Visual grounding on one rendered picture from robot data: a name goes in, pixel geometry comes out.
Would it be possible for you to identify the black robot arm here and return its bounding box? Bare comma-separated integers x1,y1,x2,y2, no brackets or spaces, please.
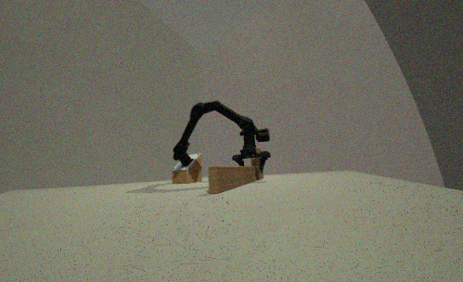
173,100,270,167

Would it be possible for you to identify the wooden post with slot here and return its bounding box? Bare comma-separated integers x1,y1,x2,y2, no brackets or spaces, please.
251,147,264,179

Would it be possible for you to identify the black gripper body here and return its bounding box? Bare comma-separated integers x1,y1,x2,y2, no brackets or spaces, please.
232,142,271,160

